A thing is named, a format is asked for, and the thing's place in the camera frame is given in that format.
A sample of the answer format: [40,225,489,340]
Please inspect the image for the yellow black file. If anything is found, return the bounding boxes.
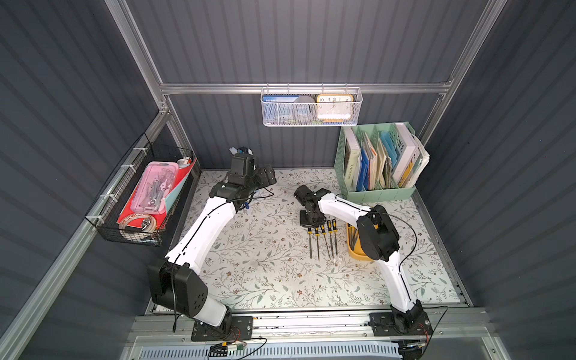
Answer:
[307,227,314,259]
[326,219,335,259]
[331,218,338,257]
[314,226,320,261]
[320,225,332,260]

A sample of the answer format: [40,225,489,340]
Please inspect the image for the yellow storage tray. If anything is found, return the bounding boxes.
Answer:
[346,223,372,262]

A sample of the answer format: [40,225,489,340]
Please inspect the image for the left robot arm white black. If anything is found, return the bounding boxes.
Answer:
[148,165,277,332]

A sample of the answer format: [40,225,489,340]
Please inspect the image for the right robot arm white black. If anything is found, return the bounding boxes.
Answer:
[294,185,425,334]

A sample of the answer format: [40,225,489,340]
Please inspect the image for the blue box in basket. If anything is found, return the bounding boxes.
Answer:
[261,94,299,122]

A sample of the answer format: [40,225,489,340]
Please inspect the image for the green file organizer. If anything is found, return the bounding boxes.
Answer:
[334,122,430,203]

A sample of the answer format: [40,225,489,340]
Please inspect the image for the pink plastic tool case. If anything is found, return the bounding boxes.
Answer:
[130,161,179,215]

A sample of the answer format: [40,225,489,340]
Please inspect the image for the grey tape roll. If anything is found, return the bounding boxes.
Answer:
[292,95,317,124]

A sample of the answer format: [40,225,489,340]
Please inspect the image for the yellow white clock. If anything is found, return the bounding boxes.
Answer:
[316,94,354,121]

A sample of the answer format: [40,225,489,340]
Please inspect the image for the red folder in basket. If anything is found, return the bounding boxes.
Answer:
[117,157,196,233]

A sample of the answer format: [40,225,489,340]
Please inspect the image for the white book in organizer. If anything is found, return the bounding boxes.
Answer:
[392,123,419,188]

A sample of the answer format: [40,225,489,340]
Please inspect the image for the clear tape roll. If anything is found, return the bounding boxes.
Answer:
[118,213,157,233]

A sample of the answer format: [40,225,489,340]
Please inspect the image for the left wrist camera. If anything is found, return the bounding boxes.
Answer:
[228,152,255,186]

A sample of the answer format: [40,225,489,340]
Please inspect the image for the white wire hanging basket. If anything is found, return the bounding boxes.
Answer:
[260,87,364,128]

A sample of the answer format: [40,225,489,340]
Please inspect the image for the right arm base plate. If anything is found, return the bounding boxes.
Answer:
[367,312,434,337]

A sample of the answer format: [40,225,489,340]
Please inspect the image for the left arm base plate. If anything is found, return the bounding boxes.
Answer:
[190,316,254,342]

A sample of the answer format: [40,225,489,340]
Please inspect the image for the black wire side basket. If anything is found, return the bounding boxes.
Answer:
[85,136,197,247]

